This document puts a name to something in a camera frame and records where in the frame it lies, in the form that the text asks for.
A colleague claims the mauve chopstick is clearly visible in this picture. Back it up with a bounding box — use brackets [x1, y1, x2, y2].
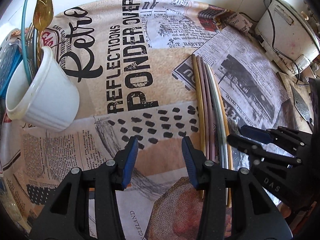
[201, 57, 215, 161]

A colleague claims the white grey chopstick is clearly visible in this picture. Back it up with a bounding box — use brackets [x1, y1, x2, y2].
[205, 63, 230, 201]

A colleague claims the tan chopstick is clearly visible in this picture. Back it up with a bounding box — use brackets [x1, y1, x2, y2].
[191, 54, 207, 201]

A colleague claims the small cleaver knife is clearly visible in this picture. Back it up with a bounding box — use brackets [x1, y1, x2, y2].
[290, 85, 314, 132]

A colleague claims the white ceramic ramekin cup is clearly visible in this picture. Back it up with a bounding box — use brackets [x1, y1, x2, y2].
[5, 46, 80, 132]

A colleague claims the newspaper print tablecloth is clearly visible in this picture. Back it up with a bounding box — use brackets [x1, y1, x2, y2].
[1, 0, 319, 239]

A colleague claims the white rice cooker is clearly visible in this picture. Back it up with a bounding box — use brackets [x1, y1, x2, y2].
[254, 0, 319, 76]

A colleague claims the gold spoon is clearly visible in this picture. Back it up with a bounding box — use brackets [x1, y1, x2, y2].
[32, 0, 54, 68]

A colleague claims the black power cable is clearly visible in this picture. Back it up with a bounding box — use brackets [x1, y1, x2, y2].
[262, 0, 304, 84]

